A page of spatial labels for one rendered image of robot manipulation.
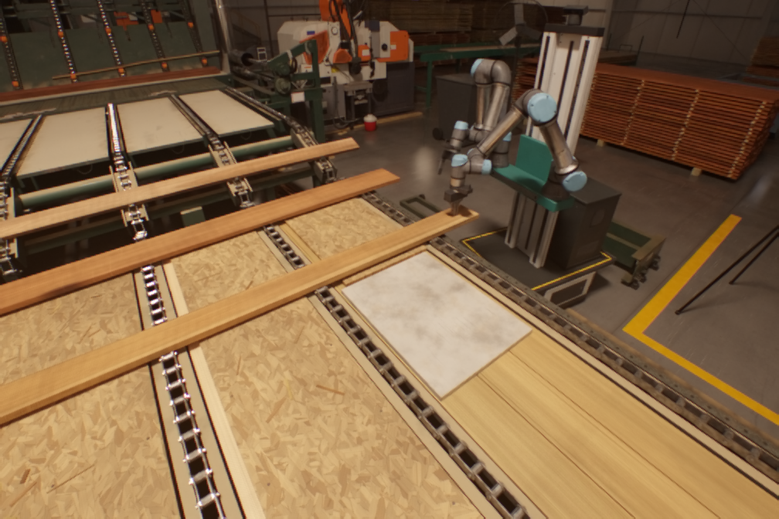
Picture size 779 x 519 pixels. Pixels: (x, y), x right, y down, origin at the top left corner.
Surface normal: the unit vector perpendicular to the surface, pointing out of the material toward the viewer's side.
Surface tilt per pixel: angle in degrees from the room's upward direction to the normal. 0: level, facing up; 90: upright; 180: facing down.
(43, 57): 46
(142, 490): 0
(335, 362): 0
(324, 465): 0
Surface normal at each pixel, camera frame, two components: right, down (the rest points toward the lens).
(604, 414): 0.00, -0.85
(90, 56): 0.43, -0.28
